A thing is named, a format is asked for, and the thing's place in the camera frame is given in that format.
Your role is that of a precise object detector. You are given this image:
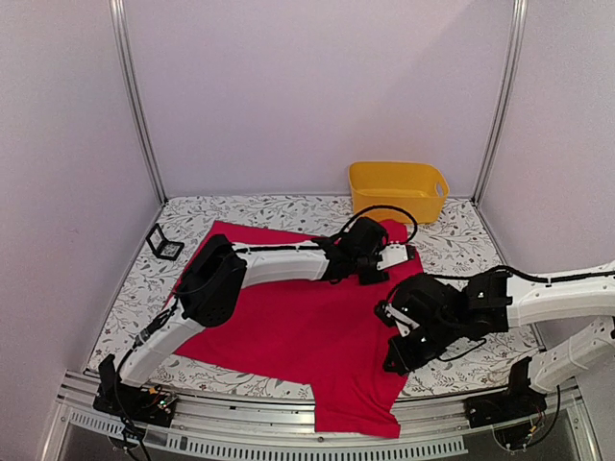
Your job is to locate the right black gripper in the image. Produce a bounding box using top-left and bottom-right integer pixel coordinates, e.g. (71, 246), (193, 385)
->
(383, 315), (460, 376)

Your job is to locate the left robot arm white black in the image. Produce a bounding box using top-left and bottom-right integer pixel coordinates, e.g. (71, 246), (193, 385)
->
(98, 217), (414, 417)

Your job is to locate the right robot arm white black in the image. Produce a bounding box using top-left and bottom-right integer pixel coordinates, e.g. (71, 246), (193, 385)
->
(375, 262), (614, 419)

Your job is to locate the black open brooch box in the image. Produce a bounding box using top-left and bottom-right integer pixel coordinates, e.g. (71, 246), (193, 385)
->
(145, 224), (185, 261)

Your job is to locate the floral patterned table mat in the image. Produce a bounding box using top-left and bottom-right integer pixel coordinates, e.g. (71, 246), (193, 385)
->
(86, 195), (544, 401)

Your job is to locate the yellow plastic basket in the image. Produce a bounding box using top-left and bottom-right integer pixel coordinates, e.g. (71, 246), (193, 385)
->
(348, 161), (450, 224)

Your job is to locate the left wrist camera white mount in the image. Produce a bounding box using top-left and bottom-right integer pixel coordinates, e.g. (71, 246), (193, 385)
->
(376, 243), (417, 271)

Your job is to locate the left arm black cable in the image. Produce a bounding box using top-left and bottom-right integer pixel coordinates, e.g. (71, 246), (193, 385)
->
(340, 204), (420, 246)

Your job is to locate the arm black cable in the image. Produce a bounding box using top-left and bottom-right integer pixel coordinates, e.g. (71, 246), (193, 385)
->
(340, 204), (420, 246)
(431, 266), (615, 289)

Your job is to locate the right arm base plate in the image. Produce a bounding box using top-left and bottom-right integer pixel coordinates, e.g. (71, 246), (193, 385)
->
(463, 382), (547, 428)

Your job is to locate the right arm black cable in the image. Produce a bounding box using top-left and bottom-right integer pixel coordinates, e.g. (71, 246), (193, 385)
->
(431, 266), (615, 289)

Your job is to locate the aluminium front rail frame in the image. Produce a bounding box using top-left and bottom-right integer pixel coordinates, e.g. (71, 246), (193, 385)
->
(39, 372), (604, 460)

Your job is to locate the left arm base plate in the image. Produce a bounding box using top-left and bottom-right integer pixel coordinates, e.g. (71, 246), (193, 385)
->
(93, 383), (178, 427)

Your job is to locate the right aluminium frame post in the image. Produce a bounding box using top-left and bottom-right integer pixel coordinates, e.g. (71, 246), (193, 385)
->
(472, 0), (529, 207)

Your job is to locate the aluminium frame post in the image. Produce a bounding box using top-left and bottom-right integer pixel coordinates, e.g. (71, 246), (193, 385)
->
(109, 0), (168, 206)
(472, 0), (529, 207)

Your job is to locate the left aluminium frame post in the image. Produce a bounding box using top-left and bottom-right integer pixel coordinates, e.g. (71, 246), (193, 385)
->
(109, 0), (168, 206)

